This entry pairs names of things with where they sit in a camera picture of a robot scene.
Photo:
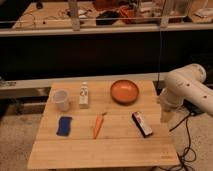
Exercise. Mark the metal frame post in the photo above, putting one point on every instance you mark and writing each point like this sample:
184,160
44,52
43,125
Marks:
73,6
168,6

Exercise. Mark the orange toy carrot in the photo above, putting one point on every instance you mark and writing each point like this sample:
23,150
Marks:
98,124

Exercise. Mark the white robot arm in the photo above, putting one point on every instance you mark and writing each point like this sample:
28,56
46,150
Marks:
185,83

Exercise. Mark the blue sponge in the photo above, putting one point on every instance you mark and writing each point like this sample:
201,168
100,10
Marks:
64,126

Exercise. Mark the right metal frame post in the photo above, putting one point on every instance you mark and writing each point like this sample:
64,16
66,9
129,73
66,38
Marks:
168,6

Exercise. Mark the left metal frame post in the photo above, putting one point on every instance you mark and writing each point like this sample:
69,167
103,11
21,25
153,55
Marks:
73,6

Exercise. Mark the orange ceramic bowl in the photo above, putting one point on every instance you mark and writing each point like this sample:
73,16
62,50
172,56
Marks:
124,91

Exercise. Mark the translucent plastic cup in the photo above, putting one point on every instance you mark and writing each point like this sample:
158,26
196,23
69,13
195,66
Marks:
61,99

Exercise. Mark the black cloth on bench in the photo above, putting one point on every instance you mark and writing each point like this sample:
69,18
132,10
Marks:
107,18

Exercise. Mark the orange object on bench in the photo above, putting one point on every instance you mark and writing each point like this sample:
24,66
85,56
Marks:
127,15

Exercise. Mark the horizontal metal rail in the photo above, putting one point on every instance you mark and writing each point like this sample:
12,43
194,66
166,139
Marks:
106,30

